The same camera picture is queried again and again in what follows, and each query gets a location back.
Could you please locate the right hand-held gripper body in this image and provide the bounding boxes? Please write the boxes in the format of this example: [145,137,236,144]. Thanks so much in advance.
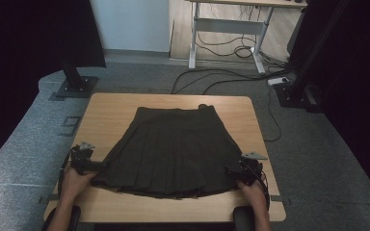
[237,151,269,186]

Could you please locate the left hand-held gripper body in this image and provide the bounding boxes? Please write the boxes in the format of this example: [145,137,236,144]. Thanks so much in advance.
[69,141,96,176]

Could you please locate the black pleated skirt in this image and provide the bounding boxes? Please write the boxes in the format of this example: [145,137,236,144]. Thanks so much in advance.
[91,104,244,199]

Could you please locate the person's right hand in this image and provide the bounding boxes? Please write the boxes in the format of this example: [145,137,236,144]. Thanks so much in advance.
[236,179,268,210]

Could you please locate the person's left hand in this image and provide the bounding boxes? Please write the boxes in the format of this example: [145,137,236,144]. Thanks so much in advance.
[59,167,99,202]

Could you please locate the dark floor tape outline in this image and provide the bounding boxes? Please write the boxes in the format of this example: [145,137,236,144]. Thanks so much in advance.
[59,115,82,138]

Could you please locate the grey floor tape strip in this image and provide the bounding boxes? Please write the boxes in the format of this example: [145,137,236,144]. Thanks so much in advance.
[38,192,64,205]
[269,193,292,206]

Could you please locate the black metal stand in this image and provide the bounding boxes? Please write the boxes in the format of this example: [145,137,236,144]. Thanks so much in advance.
[55,57,99,99]
[274,0,351,114]

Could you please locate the white power strip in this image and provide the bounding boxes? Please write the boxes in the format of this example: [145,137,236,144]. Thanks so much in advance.
[267,76,290,87]

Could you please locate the dark curtain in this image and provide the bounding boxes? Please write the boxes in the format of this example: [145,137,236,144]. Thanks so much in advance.
[287,0,370,208]
[0,0,107,172]

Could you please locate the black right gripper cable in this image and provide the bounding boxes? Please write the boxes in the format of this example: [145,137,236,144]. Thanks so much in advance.
[252,165,271,210]

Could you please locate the thin black floor cable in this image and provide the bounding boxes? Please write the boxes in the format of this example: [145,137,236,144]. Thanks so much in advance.
[264,86,283,143]

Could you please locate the black floor cables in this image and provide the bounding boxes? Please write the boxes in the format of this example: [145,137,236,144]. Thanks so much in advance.
[171,67,292,95]

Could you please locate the black cable bundle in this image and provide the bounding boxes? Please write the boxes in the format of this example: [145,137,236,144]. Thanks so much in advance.
[195,30,291,70]

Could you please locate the white metal desk frame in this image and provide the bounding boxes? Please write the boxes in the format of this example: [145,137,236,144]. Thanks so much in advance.
[186,0,308,75]

